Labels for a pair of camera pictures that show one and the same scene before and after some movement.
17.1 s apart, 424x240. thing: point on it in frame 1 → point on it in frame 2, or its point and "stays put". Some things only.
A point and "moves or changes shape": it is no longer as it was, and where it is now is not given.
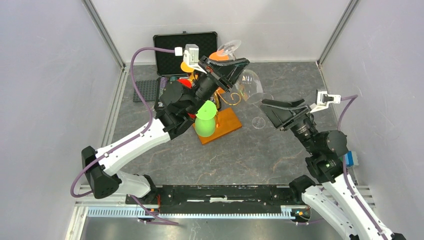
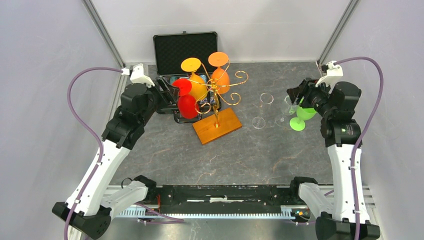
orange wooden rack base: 226,121 stays put
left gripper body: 220,80 → 167,96
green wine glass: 205,120 moves or changes shape
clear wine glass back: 248,84 moves or changes shape
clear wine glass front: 258,122 stays put
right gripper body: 299,115 → 313,93
